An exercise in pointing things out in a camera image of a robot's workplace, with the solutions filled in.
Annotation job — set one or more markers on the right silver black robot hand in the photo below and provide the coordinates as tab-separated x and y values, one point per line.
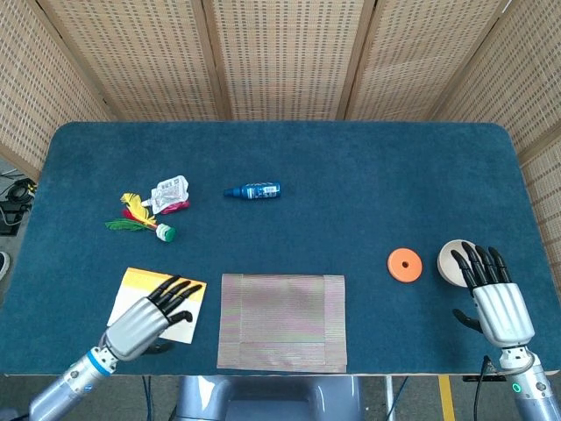
504	311

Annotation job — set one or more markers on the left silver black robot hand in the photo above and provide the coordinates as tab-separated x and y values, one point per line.
136	326

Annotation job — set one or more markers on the white bowl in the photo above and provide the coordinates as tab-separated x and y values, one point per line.
447	267

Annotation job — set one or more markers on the gray woven placemat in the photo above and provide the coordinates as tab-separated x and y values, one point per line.
280	324

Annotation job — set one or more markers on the yellow white Lexicon book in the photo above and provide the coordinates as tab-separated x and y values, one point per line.
131	289

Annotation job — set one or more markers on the feather shuttlecock with green base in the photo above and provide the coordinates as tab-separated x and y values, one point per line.
165	232

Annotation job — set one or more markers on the orange disc with hole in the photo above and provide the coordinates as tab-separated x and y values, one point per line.
399	269

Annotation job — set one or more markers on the white table leg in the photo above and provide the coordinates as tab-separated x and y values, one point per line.
389	399

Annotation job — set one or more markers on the dark shoe with white sole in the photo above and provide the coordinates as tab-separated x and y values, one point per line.
3	265

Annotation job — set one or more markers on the gray-blue robot torso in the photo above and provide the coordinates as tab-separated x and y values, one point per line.
271	399

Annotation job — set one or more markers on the blue spray bottle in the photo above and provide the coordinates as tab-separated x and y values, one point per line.
258	190

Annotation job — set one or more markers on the blue carpet table cover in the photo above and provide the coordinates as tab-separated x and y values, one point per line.
350	197

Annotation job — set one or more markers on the woven wooden folding screen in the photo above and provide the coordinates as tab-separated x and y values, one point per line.
285	52

